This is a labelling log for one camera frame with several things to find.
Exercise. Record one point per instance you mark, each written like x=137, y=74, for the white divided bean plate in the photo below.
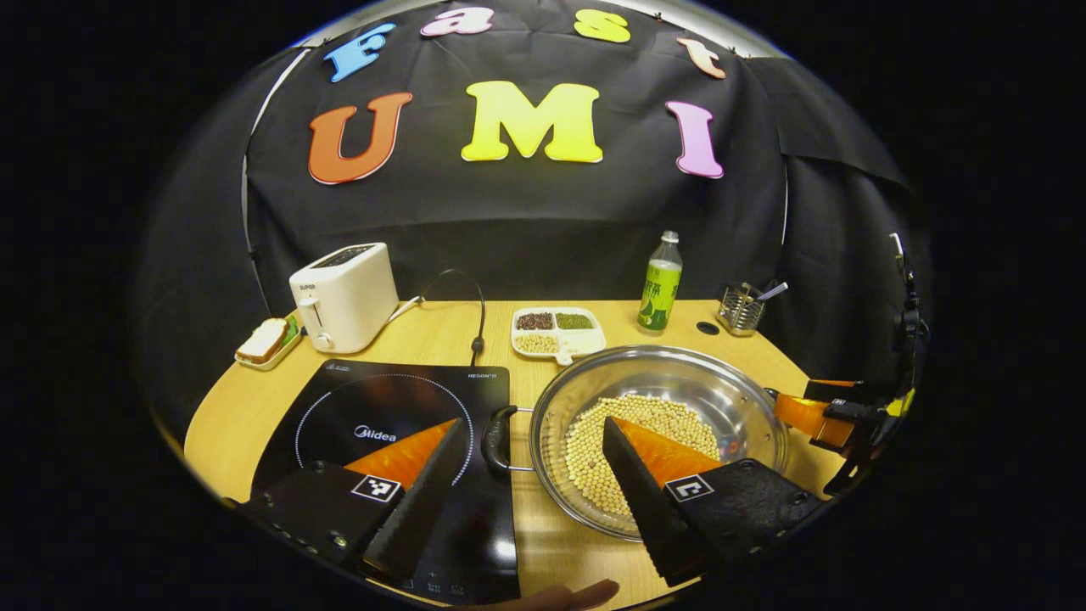
x=585, y=339

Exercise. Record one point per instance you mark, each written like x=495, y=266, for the stainless steel pot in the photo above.
x=679, y=382

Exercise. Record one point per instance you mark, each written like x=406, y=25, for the white toaster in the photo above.
x=356, y=297

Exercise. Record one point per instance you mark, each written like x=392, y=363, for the pile of soybeans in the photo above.
x=585, y=450

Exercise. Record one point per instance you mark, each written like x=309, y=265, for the bread slice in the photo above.
x=261, y=339

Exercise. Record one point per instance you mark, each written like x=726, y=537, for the metal spoon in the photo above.
x=774, y=291

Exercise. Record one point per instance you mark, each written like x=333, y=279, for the black induction cooktop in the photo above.
x=382, y=399

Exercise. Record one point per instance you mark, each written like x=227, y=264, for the black backdrop cloth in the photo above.
x=551, y=221

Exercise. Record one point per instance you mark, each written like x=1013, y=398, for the green label drink bottle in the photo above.
x=659, y=293

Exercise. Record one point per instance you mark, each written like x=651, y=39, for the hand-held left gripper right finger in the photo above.
x=640, y=509

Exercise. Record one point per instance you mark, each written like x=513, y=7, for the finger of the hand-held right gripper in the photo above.
x=806, y=417
x=840, y=390

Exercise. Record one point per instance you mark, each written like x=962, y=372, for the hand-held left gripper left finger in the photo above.
x=416, y=509

